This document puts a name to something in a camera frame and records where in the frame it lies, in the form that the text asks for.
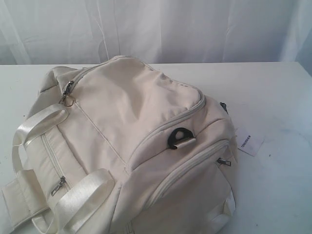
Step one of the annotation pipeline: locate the cream fabric duffel bag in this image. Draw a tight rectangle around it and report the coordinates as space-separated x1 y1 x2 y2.
0 56 238 234

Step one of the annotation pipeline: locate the white paper hang tag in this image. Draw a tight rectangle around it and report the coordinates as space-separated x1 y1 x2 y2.
236 133 262 157

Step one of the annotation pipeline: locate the white backdrop curtain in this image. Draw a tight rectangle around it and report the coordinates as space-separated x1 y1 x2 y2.
0 0 312 66

